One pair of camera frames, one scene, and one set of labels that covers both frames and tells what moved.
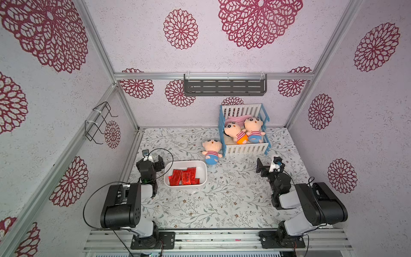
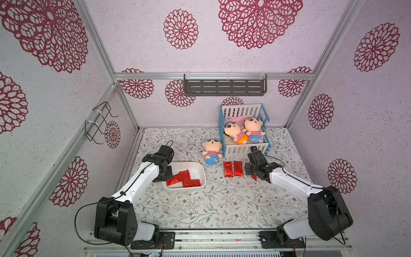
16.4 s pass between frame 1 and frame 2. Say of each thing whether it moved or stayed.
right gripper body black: moved
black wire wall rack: stayed
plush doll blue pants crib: stayed
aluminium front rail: stayed
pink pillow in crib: stayed
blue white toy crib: stayed
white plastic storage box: stayed
